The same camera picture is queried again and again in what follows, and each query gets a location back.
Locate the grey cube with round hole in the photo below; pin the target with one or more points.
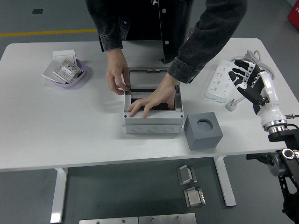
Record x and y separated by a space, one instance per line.
203 140

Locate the silver metal block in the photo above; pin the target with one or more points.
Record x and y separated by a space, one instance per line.
194 198
185 175

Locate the purple plastic tray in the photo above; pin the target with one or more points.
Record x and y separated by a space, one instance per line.
67 84

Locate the black table control panel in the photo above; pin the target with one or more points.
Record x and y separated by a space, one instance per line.
253 156

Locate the white printed socket panel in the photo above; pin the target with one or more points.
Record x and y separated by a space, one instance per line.
66 70

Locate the grey box with clear lid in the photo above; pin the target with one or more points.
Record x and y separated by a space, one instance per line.
151 126

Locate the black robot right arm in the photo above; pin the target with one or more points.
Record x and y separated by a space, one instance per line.
280 135

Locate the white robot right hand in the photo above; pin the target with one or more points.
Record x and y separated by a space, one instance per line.
268 105

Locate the yellow floor tape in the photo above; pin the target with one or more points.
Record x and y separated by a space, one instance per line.
46 32

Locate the person's right forearm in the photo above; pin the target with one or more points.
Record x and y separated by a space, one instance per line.
109 35

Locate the person's left forearm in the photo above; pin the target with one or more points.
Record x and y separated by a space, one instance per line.
205 42

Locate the person's torso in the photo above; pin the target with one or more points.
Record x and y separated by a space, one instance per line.
144 21

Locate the grey metal plate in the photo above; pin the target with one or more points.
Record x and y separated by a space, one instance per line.
167 219
107 221

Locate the person's right hand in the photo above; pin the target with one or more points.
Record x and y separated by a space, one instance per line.
115 70

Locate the white table leg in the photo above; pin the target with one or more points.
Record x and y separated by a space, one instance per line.
224 182
59 193

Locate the white flat panel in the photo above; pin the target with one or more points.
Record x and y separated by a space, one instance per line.
49 72

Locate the black floor hatch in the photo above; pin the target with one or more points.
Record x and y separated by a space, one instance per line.
37 11

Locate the white blank switch plate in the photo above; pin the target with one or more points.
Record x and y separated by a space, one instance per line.
64 55

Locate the person's left hand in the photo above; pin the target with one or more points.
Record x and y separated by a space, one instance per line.
161 95

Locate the red object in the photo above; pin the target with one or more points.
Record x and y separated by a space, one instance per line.
294 15

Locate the white power strip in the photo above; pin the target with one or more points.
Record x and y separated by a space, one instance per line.
217 86

